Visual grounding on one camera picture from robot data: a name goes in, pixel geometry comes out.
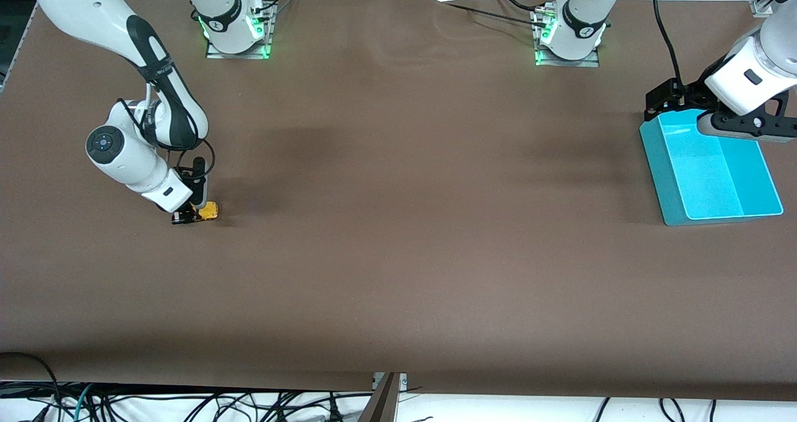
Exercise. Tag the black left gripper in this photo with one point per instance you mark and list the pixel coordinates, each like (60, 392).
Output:
(692, 93)

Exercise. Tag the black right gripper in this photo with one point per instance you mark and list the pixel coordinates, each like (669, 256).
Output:
(198, 188)

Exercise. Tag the yellow beetle toy car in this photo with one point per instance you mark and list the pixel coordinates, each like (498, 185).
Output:
(210, 211)

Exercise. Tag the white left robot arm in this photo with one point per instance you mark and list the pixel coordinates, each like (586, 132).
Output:
(582, 11)

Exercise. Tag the cyan plastic bin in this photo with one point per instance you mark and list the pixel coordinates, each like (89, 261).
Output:
(716, 185)

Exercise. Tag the brown table cover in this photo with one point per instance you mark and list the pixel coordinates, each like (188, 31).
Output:
(398, 160)

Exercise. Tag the dark angled pole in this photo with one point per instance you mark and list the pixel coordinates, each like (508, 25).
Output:
(380, 406)

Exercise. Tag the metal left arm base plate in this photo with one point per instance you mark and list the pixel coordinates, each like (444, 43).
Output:
(585, 63)

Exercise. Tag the aluminium frame corner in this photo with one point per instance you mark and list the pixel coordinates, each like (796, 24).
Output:
(763, 6)

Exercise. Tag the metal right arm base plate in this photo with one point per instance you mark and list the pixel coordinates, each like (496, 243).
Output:
(240, 56)

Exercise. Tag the metal table edge bracket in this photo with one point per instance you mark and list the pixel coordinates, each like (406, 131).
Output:
(401, 381)

